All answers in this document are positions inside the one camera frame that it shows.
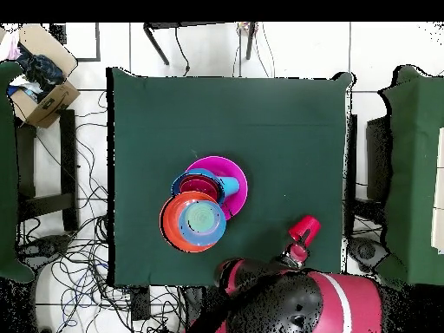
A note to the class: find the red cup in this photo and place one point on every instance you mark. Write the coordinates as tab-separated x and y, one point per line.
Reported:
305	223

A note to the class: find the blue cup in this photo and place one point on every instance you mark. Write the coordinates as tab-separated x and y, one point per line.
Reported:
231	185

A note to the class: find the large pink bowl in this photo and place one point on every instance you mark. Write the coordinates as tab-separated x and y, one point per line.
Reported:
236	170

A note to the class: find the small blue bowl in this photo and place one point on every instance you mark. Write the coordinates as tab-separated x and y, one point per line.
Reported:
203	222

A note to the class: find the large orange bowl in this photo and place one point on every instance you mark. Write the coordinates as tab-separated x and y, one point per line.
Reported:
170	222

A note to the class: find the large blue bowl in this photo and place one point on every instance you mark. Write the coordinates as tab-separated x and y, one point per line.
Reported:
177	184

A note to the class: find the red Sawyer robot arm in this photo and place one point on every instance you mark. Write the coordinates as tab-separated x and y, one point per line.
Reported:
295	298

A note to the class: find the black box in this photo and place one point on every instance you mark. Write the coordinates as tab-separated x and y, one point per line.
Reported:
378	156

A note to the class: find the green cloth covered table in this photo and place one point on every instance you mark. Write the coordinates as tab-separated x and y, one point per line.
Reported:
7	173
412	173

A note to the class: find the dark green tablecloth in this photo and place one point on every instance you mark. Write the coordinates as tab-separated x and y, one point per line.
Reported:
225	121

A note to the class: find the beige board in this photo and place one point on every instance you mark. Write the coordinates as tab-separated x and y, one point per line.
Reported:
438	190

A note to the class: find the black power strip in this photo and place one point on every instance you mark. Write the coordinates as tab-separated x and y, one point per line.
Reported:
140	305

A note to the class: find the black bench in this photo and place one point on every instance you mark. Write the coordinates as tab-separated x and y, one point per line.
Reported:
69	166

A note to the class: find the cardboard box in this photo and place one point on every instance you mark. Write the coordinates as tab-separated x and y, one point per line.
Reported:
52	104

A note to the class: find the dark clothes bundle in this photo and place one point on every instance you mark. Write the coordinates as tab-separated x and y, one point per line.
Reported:
41	73

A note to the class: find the black metal table frame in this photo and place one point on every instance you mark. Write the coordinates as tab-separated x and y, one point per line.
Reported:
156	43

